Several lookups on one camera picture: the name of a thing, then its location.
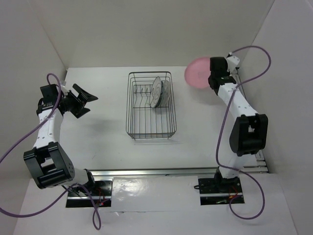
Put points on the clear glass plate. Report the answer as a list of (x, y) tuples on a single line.
[(168, 93)]

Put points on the aluminium side rail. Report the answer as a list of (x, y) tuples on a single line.
[(249, 132)]

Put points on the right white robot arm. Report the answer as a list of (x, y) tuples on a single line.
[(226, 94)]

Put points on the pink plastic plate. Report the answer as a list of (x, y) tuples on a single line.
[(198, 72)]

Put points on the white plate dark rim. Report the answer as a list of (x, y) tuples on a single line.
[(155, 92)]

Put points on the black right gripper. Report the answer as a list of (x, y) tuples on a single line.
[(227, 73)]

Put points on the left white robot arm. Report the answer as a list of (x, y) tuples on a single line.
[(47, 162)]

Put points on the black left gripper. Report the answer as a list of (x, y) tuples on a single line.
[(80, 102)]

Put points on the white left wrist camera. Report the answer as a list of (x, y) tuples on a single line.
[(63, 87)]

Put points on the blue patterned small plate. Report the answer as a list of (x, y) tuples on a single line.
[(164, 94)]

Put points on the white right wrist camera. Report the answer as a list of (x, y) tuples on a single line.
[(232, 63)]

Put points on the aluminium table edge rail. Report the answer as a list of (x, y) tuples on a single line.
[(99, 174)]

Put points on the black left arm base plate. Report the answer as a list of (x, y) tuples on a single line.
[(100, 188)]

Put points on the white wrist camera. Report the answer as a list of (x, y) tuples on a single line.
[(63, 87), (232, 63)]

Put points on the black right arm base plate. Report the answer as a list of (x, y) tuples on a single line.
[(214, 185)]

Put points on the grey wire dish rack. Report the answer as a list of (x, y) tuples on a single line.
[(143, 121)]

